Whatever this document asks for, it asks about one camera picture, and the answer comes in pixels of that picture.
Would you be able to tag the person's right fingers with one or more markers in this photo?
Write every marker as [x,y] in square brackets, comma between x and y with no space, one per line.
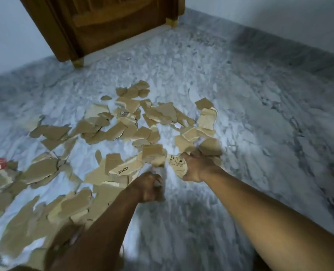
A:
[186,163]

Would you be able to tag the pile of torn cardboard pieces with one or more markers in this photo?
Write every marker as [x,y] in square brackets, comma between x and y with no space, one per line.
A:
[71,172]

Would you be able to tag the person's right hand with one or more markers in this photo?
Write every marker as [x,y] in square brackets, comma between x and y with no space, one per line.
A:
[198,167]

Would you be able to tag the printed torn cardboard scrap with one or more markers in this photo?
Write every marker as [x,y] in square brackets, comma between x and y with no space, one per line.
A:
[176,164]

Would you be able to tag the person's left forearm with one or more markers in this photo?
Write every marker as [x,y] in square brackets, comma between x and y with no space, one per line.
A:
[99,237]

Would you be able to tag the brown wooden door frame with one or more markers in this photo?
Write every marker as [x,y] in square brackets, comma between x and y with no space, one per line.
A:
[57,39]

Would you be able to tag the person's left fingers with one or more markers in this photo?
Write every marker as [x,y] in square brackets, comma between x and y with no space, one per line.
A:
[159,187]

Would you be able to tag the person's right forearm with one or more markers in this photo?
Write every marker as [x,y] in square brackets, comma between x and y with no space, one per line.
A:
[268,220]

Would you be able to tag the person's left hand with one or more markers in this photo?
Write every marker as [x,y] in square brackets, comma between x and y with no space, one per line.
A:
[144,186]

